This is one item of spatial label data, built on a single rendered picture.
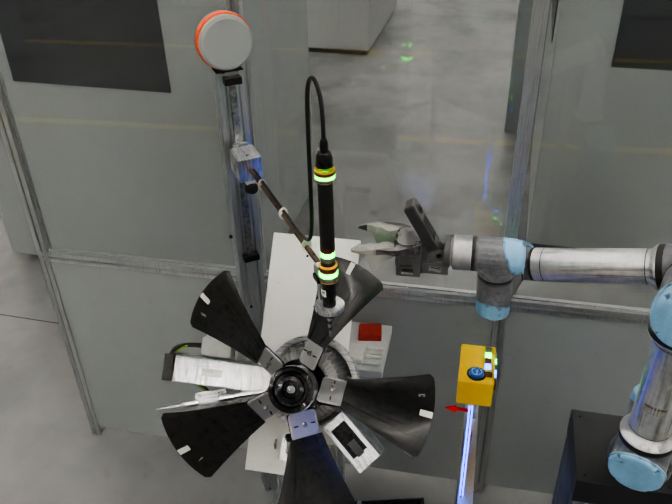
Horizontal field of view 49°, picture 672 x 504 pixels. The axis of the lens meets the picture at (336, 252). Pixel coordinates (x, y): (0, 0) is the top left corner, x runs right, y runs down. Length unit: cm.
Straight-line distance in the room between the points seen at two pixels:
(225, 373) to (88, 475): 148
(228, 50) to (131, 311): 125
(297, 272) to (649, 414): 103
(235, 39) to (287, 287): 71
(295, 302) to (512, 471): 135
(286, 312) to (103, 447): 160
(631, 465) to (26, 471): 259
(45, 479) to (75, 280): 94
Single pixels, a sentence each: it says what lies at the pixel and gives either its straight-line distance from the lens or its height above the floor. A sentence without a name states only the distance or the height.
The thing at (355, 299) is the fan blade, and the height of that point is 140.
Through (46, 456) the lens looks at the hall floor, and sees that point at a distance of 359.
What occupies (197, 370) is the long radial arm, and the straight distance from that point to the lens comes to 210.
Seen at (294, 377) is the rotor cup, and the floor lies 125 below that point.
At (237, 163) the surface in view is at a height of 157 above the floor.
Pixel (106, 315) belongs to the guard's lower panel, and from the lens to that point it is 304.
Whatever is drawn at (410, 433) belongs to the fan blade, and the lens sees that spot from 186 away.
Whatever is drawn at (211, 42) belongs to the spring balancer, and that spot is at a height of 189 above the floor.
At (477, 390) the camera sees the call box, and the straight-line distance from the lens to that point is 213.
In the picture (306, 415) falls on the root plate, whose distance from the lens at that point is 193.
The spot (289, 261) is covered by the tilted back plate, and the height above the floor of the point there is 130.
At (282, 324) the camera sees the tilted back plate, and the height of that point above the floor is 116.
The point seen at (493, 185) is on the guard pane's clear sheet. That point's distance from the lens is 231.
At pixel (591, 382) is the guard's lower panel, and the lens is 278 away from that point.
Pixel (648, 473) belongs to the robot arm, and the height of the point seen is 127.
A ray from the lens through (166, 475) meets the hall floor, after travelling 335.
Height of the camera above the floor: 252
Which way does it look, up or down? 34 degrees down
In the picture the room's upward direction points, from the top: 2 degrees counter-clockwise
